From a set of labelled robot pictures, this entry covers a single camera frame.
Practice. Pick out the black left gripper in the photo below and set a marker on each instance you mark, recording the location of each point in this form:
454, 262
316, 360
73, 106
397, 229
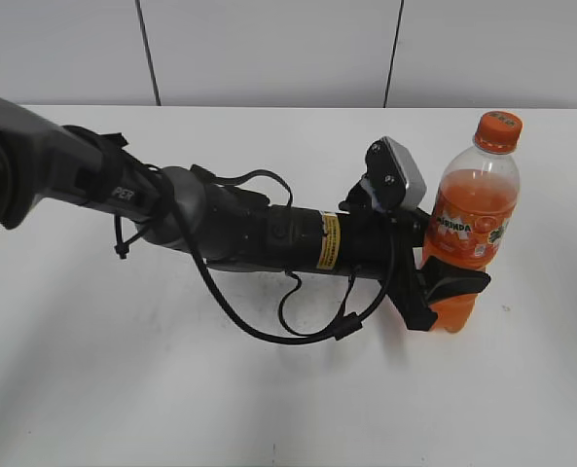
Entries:
379, 244

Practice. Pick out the orange Mirinda soda bottle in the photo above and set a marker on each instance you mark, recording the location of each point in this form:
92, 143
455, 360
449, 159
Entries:
477, 195

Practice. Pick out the orange bottle cap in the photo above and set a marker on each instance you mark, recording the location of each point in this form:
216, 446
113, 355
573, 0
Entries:
498, 132

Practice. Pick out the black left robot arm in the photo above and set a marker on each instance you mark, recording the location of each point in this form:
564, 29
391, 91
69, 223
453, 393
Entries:
224, 226

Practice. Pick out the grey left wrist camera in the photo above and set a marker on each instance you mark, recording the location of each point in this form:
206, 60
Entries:
392, 178

